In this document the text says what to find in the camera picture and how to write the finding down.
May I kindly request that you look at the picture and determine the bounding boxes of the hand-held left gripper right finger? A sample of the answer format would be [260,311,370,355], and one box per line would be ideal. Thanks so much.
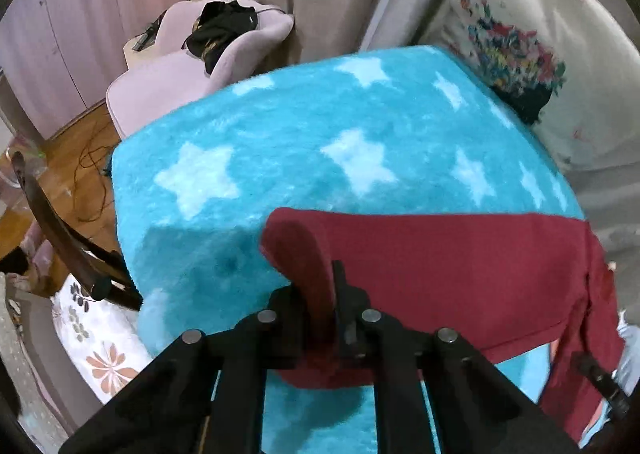
[332,261,582,454]

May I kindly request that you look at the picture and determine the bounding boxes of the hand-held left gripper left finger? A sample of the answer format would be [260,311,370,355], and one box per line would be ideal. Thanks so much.
[59,286,307,454]

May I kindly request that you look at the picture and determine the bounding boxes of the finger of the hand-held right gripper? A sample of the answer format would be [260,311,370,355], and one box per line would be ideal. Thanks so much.
[572,353,632,420]

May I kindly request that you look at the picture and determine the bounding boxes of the dark red garment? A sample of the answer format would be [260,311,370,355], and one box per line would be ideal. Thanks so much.
[260,207,626,440]

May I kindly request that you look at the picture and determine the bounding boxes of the blue star cartoon blanket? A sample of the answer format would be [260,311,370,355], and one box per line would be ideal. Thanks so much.
[110,44,586,454]

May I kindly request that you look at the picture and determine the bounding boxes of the dark wooden chair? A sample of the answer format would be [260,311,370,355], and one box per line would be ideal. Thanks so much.
[10,151,143,312]

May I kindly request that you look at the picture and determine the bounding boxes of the pink upholstered chair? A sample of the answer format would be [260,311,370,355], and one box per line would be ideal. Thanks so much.
[106,0,296,139]

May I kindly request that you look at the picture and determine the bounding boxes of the black clothing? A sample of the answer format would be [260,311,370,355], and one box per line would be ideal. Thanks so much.
[182,0,260,74]

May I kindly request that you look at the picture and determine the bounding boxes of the cream side table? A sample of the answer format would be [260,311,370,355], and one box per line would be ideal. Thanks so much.
[123,34,162,69]

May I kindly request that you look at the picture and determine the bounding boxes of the small dark object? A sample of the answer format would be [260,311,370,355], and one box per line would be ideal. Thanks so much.
[132,18,163,52]

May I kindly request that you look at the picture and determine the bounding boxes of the floral print pillow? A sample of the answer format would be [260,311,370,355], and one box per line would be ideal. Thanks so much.
[425,0,640,169]

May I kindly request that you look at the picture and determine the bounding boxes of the pale wardrobe cabinet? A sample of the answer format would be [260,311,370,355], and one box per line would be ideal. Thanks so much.
[0,0,193,139]

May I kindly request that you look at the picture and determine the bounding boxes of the black floor cable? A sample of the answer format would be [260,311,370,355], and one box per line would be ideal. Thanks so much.
[72,134,116,223]

